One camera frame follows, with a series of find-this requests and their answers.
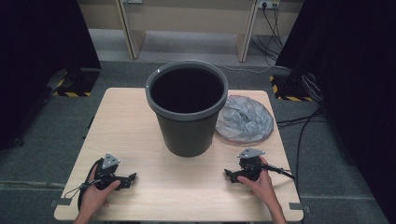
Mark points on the black curtain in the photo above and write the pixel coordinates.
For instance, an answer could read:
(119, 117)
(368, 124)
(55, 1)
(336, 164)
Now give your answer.
(351, 77)
(40, 62)

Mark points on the dark grey plastic trash bin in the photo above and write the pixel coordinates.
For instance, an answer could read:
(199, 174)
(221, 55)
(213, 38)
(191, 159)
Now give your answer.
(186, 137)

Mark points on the striped black stand base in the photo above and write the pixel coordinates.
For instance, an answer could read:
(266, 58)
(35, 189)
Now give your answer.
(291, 90)
(73, 84)

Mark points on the person's right hand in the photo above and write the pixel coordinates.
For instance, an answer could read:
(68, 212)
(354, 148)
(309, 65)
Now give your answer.
(261, 186)

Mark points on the grey tape strip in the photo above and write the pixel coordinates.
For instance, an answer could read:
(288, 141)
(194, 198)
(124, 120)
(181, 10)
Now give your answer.
(60, 202)
(299, 207)

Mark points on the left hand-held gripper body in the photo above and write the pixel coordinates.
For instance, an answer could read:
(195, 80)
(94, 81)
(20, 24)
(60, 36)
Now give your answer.
(107, 172)

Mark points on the person's left hand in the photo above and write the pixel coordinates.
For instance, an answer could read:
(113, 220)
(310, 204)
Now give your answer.
(95, 197)

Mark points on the white wall power socket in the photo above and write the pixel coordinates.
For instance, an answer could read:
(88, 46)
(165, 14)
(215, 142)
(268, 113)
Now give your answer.
(268, 3)

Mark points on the grey plastic bag pink rim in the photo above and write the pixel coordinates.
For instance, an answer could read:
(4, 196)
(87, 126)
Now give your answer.
(244, 119)

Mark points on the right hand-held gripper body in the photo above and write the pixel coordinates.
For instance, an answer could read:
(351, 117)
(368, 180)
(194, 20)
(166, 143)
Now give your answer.
(250, 165)

